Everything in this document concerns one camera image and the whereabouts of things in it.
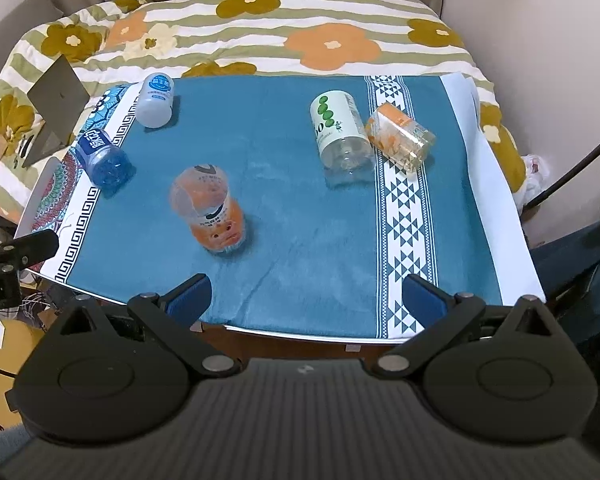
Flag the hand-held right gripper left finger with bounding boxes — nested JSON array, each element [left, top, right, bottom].
[[46, 273, 241, 381]]

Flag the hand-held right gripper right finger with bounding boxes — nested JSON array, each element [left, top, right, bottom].
[[369, 273, 567, 381]]

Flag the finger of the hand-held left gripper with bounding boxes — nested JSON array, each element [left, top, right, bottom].
[[0, 230, 60, 274]]

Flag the orange label plastic bottle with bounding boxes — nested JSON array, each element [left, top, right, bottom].
[[170, 164, 246, 256]]

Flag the mandala patterned mat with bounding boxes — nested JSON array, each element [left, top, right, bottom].
[[30, 82, 146, 283]]

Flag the yellow wooden stool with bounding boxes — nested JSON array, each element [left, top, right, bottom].
[[0, 319, 47, 432]]

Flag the white sheet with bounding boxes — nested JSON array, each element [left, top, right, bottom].
[[440, 72, 547, 307]]

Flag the blue patterned cloth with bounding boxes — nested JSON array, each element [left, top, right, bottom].
[[55, 75, 506, 339]]

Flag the grey folded board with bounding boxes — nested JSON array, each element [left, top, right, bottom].
[[22, 54, 89, 169]]

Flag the dark blue cloth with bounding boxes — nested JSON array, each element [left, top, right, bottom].
[[529, 219, 600, 347]]

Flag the white plastic bag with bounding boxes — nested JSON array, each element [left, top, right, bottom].
[[514, 154, 552, 212]]

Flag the white bottle blue cap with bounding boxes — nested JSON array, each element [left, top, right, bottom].
[[136, 73, 175, 129]]

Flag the green label clear bottle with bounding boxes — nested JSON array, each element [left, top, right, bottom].
[[310, 90, 375, 171]]

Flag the floral striped blanket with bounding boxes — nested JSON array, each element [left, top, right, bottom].
[[0, 0, 527, 223]]

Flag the black cable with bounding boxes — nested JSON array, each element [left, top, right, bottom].
[[524, 124, 600, 212]]

